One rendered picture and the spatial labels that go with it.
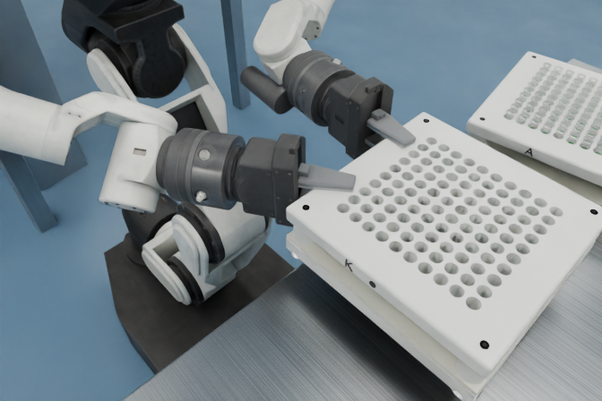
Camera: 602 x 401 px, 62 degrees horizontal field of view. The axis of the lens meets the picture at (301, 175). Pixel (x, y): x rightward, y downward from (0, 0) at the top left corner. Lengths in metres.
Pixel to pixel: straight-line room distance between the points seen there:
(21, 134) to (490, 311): 0.50
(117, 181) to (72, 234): 1.36
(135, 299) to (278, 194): 0.99
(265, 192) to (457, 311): 0.23
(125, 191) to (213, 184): 0.10
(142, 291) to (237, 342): 0.94
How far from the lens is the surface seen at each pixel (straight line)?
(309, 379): 0.56
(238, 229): 0.98
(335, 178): 0.54
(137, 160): 0.60
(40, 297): 1.82
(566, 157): 0.74
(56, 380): 1.65
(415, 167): 0.59
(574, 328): 0.66
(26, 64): 1.91
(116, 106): 0.61
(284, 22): 0.75
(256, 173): 0.54
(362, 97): 0.61
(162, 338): 1.41
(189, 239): 0.98
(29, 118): 0.60
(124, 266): 1.57
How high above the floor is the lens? 1.38
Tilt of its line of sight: 44 degrees down
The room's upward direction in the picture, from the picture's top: straight up
